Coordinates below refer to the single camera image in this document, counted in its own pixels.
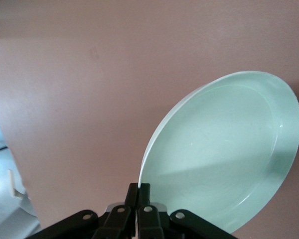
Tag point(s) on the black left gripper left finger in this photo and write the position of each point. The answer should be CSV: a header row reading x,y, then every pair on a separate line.
x,y
119,219

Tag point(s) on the brown table cover sheet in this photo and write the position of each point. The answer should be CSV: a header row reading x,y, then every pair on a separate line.
x,y
89,99

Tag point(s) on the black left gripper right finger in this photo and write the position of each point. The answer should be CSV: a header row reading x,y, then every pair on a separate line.
x,y
149,221

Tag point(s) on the pale green round plate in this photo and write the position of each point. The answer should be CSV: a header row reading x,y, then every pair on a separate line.
x,y
219,149

